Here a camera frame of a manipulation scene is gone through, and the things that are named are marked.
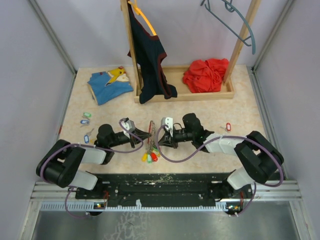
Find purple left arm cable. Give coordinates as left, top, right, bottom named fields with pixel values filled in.
left=39, top=119, right=145, bottom=220

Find key with light blue tag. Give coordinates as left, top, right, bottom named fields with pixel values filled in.
left=83, top=128, right=95, bottom=144

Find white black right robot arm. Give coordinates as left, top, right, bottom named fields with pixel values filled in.
left=155, top=113, right=285, bottom=198

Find teal clothes hanger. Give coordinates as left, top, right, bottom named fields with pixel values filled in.
left=200, top=0, right=257, bottom=55

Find key with red white tag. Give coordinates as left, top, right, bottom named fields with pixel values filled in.
left=220, top=122, right=232, bottom=133

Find key with green tag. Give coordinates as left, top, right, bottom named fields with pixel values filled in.
left=82, top=112, right=92, bottom=119

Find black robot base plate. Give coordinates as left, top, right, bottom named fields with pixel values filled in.
left=75, top=173, right=253, bottom=208

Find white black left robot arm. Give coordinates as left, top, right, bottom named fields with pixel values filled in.
left=36, top=118, right=151, bottom=199

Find blue cartoon shirt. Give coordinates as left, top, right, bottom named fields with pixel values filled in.
left=87, top=66, right=134, bottom=106

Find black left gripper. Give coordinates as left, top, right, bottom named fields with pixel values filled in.
left=108, top=127, right=152, bottom=148

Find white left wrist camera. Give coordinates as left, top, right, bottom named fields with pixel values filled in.
left=119, top=118, right=136, bottom=133

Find aluminium frame rail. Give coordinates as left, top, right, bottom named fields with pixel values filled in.
left=30, top=180, right=302, bottom=214

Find keys with coloured tags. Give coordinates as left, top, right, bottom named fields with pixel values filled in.
left=141, top=142, right=161, bottom=164

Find navy tank top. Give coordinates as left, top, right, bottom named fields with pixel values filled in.
left=127, top=4, right=178, bottom=104

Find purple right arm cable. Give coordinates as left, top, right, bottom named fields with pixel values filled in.
left=155, top=124, right=285, bottom=218

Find wooden clothes rack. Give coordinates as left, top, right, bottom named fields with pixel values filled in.
left=119, top=0, right=262, bottom=104

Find key with dark blue tag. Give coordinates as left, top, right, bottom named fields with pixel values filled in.
left=80, top=119, right=90, bottom=125

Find red crumpled cloth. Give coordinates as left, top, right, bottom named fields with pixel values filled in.
left=182, top=58, right=229, bottom=94

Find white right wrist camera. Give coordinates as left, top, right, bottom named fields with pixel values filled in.
left=161, top=117, right=174, bottom=135

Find metal key organizer red handle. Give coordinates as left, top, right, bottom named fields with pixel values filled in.
left=147, top=120, right=157, bottom=144

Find orange clothes hanger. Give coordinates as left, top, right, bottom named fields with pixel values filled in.
left=127, top=0, right=157, bottom=36

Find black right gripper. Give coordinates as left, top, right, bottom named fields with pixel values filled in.
left=158, top=126, right=195, bottom=149

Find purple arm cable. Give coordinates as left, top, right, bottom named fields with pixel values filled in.
left=155, top=124, right=285, bottom=218
left=39, top=119, right=145, bottom=220

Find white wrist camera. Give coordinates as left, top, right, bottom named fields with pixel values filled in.
left=161, top=117, right=174, bottom=135
left=119, top=118, right=136, bottom=133

